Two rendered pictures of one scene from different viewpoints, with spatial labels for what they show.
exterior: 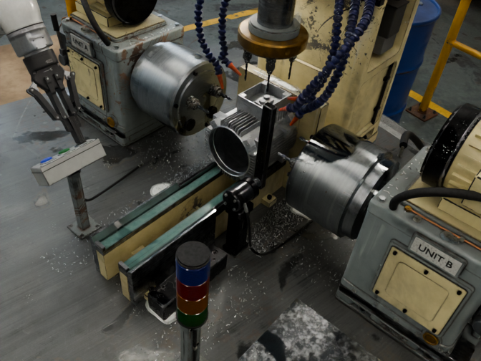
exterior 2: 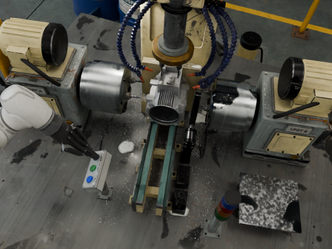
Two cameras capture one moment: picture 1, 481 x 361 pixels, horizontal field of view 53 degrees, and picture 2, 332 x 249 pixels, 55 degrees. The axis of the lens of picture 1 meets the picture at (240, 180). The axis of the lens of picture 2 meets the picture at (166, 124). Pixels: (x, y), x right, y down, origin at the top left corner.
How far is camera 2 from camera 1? 0.72 m
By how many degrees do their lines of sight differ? 26
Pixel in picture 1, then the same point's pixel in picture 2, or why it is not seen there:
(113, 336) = (168, 236)
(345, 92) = (205, 53)
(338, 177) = (237, 110)
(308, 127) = (195, 81)
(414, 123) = not seen: hidden behind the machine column
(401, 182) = (267, 100)
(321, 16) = not seen: hidden behind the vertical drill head
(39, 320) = not seen: outside the picture
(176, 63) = (109, 78)
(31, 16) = (48, 110)
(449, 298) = (305, 142)
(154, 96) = (104, 103)
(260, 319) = (222, 187)
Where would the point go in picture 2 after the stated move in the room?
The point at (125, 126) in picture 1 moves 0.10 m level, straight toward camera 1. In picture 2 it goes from (80, 121) to (92, 133)
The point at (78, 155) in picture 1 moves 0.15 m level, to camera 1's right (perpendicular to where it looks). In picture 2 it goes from (103, 166) to (136, 151)
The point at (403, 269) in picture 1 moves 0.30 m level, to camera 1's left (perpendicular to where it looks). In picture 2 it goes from (282, 138) to (229, 165)
